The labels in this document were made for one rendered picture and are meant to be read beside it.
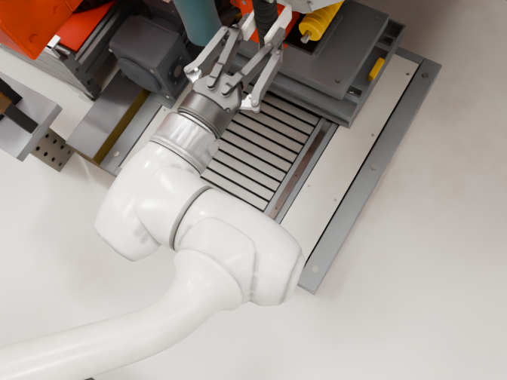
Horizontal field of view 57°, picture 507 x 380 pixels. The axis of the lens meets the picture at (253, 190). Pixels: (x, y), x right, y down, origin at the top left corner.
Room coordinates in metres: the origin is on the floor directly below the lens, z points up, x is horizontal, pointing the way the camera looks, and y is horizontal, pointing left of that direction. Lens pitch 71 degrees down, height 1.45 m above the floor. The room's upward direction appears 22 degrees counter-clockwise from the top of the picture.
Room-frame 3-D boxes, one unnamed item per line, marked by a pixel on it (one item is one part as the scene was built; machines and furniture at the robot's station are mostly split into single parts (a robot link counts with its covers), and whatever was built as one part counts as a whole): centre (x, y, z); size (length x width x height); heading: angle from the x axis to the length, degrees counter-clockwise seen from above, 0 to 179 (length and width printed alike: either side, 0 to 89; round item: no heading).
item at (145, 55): (0.96, 0.02, 0.26); 0.42 x 0.18 x 0.35; 128
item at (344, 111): (0.84, -0.33, 0.13); 0.50 x 0.36 x 0.10; 38
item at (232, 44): (0.42, -0.03, 0.83); 0.11 x 0.01 x 0.04; 139
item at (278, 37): (0.41, -0.12, 0.83); 0.05 x 0.03 x 0.01; 127
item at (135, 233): (0.24, 0.14, 0.83); 0.16 x 0.13 x 0.11; 128
